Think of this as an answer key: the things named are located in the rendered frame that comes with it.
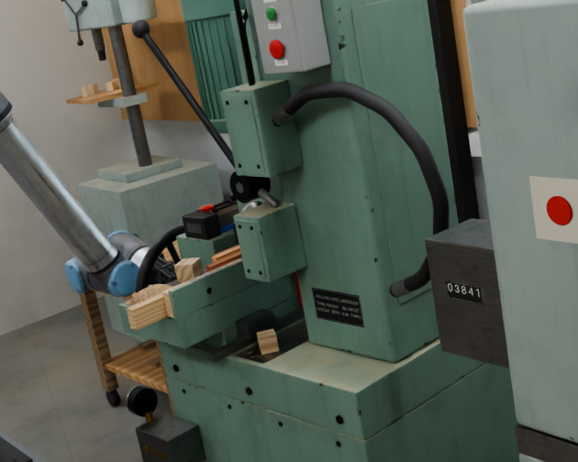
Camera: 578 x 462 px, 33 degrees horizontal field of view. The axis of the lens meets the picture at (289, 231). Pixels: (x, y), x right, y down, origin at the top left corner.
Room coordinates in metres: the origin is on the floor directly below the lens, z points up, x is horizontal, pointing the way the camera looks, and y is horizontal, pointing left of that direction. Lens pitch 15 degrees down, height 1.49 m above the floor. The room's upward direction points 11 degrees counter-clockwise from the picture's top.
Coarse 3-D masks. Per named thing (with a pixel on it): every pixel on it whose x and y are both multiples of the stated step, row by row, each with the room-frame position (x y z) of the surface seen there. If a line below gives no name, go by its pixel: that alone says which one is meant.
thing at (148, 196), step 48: (96, 0) 4.19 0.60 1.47; (144, 0) 4.04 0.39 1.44; (96, 48) 4.45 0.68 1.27; (96, 96) 4.35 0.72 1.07; (144, 96) 4.30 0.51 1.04; (144, 144) 4.28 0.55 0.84; (96, 192) 4.20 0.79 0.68; (144, 192) 4.07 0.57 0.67; (192, 192) 4.19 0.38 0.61; (144, 240) 4.04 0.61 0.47
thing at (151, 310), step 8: (160, 296) 1.75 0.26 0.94; (136, 304) 1.72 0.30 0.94; (144, 304) 1.72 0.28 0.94; (152, 304) 1.73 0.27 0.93; (160, 304) 1.74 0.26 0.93; (128, 312) 1.71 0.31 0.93; (136, 312) 1.70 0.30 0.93; (144, 312) 1.71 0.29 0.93; (152, 312) 1.72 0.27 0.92; (160, 312) 1.73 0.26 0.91; (136, 320) 1.70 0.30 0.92; (144, 320) 1.71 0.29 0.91; (152, 320) 1.72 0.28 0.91; (136, 328) 1.70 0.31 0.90
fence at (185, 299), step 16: (224, 272) 1.79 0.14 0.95; (240, 272) 1.82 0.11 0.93; (176, 288) 1.73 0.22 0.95; (192, 288) 1.74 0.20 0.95; (208, 288) 1.76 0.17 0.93; (224, 288) 1.79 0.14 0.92; (240, 288) 1.81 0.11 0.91; (176, 304) 1.72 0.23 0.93; (192, 304) 1.74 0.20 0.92; (208, 304) 1.76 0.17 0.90
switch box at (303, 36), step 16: (256, 0) 1.60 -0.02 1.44; (288, 0) 1.55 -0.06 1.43; (304, 0) 1.56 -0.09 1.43; (256, 16) 1.61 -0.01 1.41; (288, 16) 1.55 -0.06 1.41; (304, 16) 1.55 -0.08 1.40; (320, 16) 1.57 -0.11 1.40; (272, 32) 1.58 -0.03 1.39; (288, 32) 1.56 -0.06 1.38; (304, 32) 1.55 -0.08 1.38; (320, 32) 1.57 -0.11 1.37; (288, 48) 1.56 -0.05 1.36; (304, 48) 1.55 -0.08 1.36; (320, 48) 1.57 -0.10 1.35; (272, 64) 1.60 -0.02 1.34; (288, 64) 1.57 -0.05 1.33; (304, 64) 1.54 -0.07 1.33; (320, 64) 1.56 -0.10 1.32
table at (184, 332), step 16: (256, 288) 1.84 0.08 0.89; (272, 288) 1.86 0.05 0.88; (288, 288) 1.89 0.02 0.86; (128, 304) 1.86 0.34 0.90; (224, 304) 1.78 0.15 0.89; (240, 304) 1.81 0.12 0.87; (256, 304) 1.83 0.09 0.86; (272, 304) 1.86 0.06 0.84; (128, 320) 1.85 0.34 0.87; (160, 320) 1.76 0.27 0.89; (176, 320) 1.72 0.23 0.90; (192, 320) 1.73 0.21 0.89; (208, 320) 1.76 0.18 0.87; (224, 320) 1.78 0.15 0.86; (144, 336) 1.82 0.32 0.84; (160, 336) 1.77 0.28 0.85; (176, 336) 1.73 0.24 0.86; (192, 336) 1.73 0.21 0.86; (208, 336) 1.75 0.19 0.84
